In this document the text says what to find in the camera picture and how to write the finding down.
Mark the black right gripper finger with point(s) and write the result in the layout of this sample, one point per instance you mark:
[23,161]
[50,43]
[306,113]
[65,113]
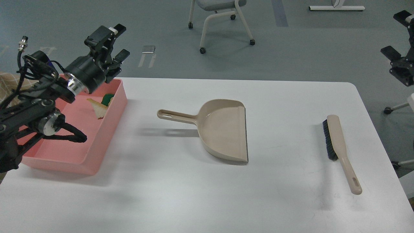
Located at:
[390,53]
[406,19]

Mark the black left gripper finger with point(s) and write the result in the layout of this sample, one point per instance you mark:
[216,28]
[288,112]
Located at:
[120,58]
[101,41]

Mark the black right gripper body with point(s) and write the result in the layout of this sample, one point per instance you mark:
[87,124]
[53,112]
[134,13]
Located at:
[403,70]

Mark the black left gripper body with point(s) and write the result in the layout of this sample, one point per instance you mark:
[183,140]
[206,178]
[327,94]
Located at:
[87,73]

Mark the yellow green sponge piece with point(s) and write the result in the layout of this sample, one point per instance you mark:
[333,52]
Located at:
[106,99]

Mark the beige hand brush black bristles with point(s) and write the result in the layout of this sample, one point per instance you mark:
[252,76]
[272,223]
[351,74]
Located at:
[337,151]

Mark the beige plastic dustpan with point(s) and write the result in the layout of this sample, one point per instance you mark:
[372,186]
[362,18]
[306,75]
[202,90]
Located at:
[221,125]

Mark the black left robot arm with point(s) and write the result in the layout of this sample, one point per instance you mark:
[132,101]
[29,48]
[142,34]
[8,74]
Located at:
[30,114]

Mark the pink plastic bin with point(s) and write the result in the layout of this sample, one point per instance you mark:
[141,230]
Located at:
[82,158]

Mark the white chair base right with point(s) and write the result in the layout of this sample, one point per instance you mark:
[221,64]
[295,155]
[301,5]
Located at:
[408,103]

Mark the beige checkered cloth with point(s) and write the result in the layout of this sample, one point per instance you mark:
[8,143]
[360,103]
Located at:
[8,83]

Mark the white desk foot bar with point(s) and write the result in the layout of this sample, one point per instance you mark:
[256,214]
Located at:
[337,5]

